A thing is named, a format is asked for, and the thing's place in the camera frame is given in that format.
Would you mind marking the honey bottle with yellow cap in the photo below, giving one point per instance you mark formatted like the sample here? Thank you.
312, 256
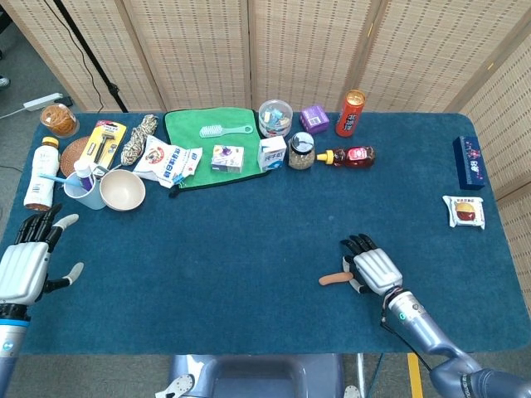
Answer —
357, 156

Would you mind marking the white drink bottle yellow cap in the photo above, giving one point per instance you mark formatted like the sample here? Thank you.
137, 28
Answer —
41, 174

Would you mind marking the blue binder clip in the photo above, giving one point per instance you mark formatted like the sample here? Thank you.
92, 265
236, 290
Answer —
177, 180

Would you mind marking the glass jar with black lid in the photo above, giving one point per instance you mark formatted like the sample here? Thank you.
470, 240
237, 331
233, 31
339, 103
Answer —
300, 157

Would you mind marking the beige bowl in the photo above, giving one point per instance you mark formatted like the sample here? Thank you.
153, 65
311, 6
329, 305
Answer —
122, 192

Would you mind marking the white power strip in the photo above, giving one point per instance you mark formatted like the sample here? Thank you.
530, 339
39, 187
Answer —
41, 101

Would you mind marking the light blue cup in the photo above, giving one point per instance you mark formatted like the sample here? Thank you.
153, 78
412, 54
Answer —
89, 199

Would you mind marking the white blue milk carton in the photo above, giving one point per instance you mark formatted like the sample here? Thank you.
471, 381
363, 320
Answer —
271, 155

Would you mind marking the round woven coaster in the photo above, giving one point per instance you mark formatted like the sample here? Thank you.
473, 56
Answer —
72, 155

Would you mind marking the green towel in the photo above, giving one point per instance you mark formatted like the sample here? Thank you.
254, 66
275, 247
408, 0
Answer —
186, 124

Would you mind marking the orange soda can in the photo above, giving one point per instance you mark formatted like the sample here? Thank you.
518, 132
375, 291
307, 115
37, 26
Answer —
349, 118

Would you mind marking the white snack packet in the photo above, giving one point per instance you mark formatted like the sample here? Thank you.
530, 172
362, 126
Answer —
464, 211

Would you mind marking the yellow razor package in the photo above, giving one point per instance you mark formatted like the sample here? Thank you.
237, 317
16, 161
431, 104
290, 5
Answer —
101, 143

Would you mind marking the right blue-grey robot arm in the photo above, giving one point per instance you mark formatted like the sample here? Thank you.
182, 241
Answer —
419, 323

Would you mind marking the dark blue long box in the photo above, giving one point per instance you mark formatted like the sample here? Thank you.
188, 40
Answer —
471, 163

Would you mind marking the tan sausage-shaped toy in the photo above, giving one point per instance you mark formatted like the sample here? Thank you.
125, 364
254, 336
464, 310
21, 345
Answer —
332, 279

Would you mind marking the clear jar of orange snack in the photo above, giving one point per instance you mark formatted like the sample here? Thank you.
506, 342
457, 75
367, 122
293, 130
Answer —
58, 120

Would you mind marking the white table leg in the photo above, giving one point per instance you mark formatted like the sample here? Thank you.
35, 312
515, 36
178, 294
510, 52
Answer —
361, 373

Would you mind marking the bamboo folding screen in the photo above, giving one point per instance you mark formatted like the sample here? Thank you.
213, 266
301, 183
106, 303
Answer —
199, 49

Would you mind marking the blue table cloth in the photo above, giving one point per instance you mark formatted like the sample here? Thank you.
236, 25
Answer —
249, 248

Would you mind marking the blue toothbrush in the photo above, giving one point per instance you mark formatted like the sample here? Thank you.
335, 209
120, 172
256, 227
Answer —
54, 178

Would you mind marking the black tripod stand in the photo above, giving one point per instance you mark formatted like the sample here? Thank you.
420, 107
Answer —
89, 54

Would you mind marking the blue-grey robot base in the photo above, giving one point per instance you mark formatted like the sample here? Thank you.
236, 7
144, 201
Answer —
257, 377

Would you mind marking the clear plastic tub with items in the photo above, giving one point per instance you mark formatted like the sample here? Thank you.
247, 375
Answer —
275, 118

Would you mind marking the small purple white box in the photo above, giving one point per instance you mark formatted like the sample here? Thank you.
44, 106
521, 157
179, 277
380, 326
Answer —
227, 159

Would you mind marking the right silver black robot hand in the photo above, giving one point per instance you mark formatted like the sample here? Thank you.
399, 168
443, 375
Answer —
377, 269

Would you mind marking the mint green brush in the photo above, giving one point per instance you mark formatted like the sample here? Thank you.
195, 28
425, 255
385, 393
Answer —
211, 131

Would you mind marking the white bag with blue text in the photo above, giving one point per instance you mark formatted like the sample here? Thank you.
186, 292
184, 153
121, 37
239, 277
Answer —
166, 159

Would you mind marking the purple white toothpaste tube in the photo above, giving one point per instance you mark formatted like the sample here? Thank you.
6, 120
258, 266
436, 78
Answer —
85, 174

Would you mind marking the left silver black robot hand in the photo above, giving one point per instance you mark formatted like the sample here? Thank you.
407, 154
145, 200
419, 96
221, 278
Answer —
22, 269

